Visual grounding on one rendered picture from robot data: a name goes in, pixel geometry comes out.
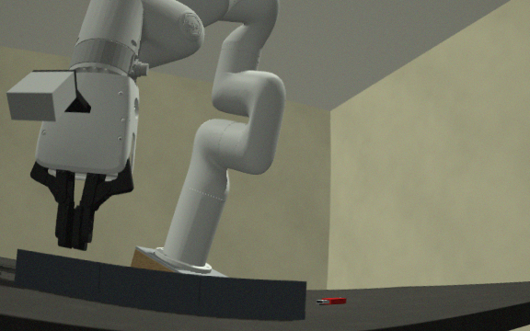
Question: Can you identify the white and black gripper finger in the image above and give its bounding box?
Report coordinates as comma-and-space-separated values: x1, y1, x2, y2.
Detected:
72, 158, 133, 251
30, 162, 75, 248

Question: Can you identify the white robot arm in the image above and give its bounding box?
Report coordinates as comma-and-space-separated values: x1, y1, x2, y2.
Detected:
6, 0, 286, 274

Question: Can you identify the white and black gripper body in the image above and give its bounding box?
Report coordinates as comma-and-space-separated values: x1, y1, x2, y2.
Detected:
35, 63, 139, 181

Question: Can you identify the red usb stick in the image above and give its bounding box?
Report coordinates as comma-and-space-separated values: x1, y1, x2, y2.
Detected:
317, 298, 346, 304

